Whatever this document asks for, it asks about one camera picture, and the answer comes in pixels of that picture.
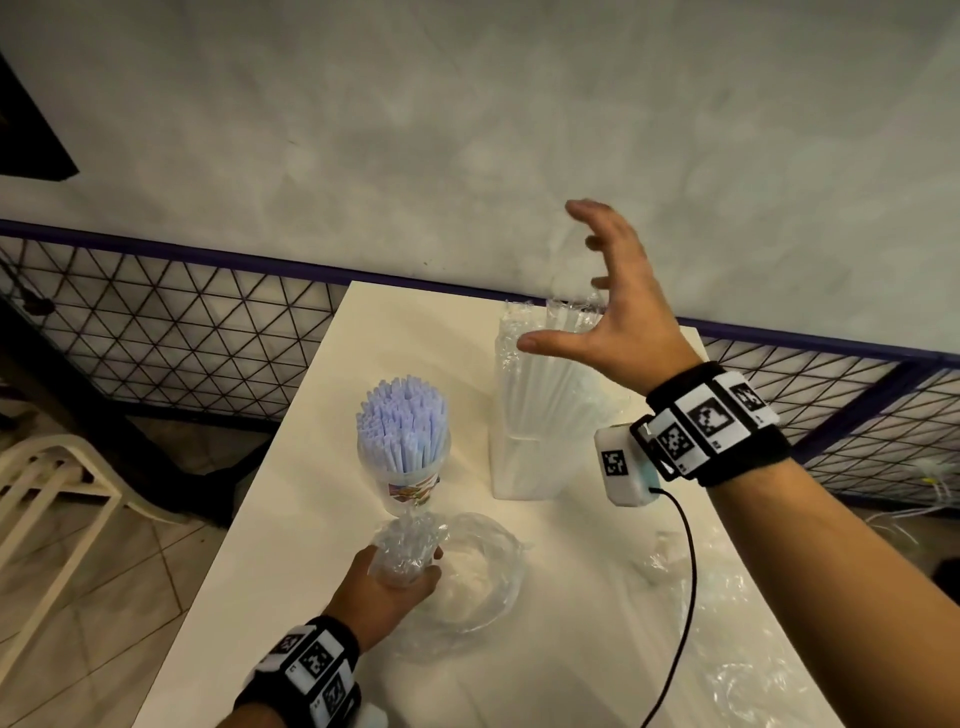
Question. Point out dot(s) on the person's left hand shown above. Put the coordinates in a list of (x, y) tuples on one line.
[(375, 607)]

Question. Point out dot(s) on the person's right hand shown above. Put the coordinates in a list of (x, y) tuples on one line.
[(645, 345)]

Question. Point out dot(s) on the pack of clear straws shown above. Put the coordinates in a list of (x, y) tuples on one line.
[(405, 547)]

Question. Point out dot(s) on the round clear plastic cup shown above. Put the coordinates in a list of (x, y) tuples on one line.
[(375, 472)]

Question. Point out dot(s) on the small bunch of blue straws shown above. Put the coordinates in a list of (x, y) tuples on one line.
[(401, 420)]

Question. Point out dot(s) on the clear plastic wrap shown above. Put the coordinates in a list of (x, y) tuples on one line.
[(735, 660)]

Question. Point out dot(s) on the person's left forearm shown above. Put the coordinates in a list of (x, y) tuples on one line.
[(251, 716)]

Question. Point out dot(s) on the black left wristband with markers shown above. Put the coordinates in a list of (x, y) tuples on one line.
[(307, 660)]

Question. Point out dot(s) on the black wristband with markers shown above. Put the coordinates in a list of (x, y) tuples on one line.
[(307, 660), (720, 427)]

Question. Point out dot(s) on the black right wristband with markers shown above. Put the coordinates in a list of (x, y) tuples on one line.
[(720, 427)]

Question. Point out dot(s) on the white plastic chair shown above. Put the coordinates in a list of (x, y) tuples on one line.
[(67, 450)]

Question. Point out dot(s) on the black round floor object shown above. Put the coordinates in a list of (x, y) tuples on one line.
[(949, 577)]

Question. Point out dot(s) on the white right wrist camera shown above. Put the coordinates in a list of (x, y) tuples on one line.
[(622, 487)]

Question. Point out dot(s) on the black wall screen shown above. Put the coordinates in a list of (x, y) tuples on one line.
[(26, 142)]

